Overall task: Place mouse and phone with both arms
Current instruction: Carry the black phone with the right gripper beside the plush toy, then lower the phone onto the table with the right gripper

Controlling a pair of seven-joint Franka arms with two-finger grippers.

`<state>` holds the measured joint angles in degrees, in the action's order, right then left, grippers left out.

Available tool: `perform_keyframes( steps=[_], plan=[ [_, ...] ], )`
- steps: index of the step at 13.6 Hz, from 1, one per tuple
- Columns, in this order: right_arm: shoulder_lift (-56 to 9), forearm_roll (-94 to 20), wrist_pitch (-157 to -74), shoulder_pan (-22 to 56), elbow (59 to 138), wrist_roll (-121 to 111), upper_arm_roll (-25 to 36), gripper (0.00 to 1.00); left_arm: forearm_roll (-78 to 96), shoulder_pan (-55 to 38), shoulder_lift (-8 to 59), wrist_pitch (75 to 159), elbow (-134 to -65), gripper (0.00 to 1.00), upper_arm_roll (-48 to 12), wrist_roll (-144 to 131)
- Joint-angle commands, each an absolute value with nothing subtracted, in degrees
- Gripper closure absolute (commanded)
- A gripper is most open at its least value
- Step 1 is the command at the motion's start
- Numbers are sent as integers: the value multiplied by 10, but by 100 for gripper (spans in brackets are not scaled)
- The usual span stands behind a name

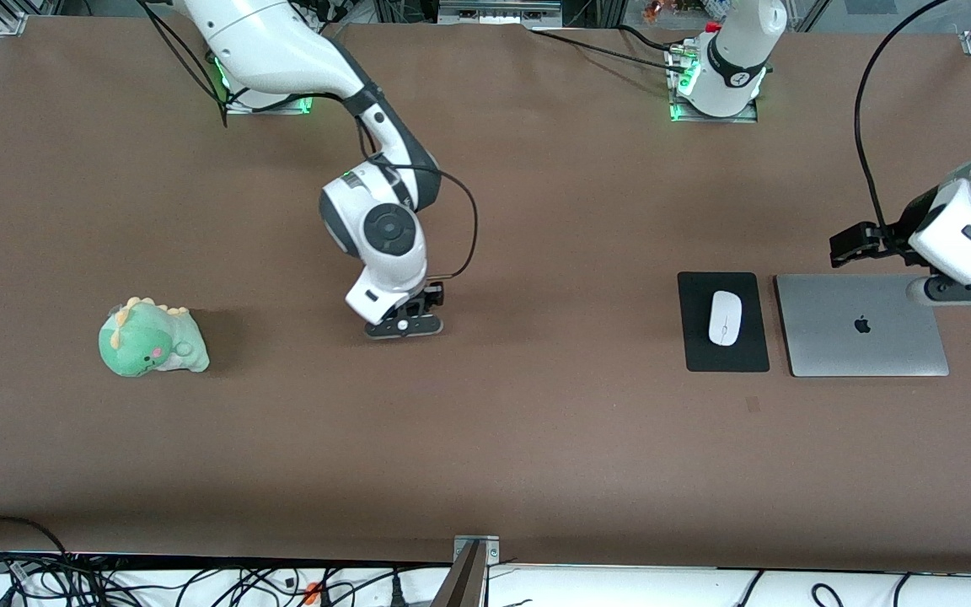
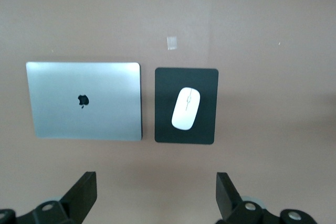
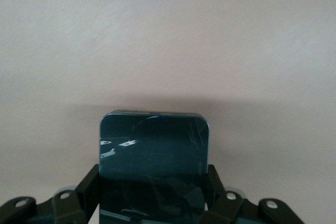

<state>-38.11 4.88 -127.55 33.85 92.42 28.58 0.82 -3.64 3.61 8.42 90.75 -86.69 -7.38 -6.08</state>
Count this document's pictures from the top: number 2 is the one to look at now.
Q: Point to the white computer mouse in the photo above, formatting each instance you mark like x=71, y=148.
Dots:
x=185, y=111

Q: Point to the silver closed laptop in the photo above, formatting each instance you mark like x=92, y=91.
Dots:
x=84, y=119

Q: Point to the clear tape piece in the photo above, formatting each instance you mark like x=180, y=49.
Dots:
x=172, y=43

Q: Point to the black rectangular mouse pad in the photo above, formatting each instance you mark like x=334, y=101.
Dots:
x=162, y=129

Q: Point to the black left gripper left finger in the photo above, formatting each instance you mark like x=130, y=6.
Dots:
x=78, y=197

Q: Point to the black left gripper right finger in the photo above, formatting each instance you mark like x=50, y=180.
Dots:
x=231, y=200

